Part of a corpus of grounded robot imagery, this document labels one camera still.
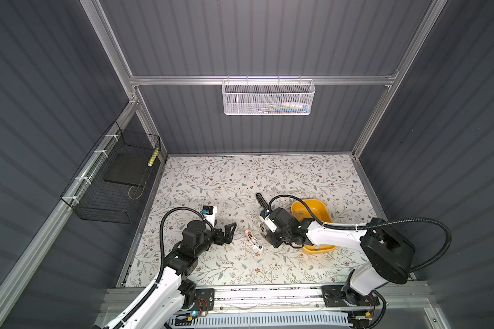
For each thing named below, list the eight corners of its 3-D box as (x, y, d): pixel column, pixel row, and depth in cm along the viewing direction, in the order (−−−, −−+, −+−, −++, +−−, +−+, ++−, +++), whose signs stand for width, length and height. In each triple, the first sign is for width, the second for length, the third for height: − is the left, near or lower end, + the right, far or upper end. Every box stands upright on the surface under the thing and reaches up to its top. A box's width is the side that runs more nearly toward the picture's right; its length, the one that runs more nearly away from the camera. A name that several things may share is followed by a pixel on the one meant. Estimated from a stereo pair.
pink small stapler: (245, 238, 91) (244, 232, 86) (248, 234, 92) (248, 228, 87) (259, 251, 87) (259, 246, 82) (263, 247, 88) (263, 242, 83)
